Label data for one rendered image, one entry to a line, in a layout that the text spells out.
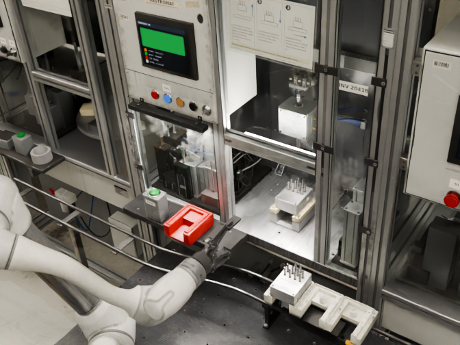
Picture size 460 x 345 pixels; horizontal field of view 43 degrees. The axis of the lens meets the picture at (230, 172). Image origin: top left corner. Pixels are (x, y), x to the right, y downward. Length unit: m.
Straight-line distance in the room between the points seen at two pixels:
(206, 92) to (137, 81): 0.33
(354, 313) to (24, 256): 1.06
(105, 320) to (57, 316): 1.39
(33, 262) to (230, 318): 0.90
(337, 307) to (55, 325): 1.77
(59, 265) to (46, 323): 1.71
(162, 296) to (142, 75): 0.86
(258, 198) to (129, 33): 0.85
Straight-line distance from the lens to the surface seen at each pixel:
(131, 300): 1.87
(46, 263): 1.69
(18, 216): 1.79
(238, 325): 2.27
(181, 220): 2.32
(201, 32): 1.93
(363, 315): 2.07
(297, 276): 2.09
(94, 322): 2.03
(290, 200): 2.25
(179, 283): 1.76
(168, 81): 2.13
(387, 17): 1.60
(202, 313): 2.32
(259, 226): 2.32
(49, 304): 3.48
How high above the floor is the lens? 2.41
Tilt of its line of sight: 35 degrees down
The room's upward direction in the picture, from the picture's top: 4 degrees counter-clockwise
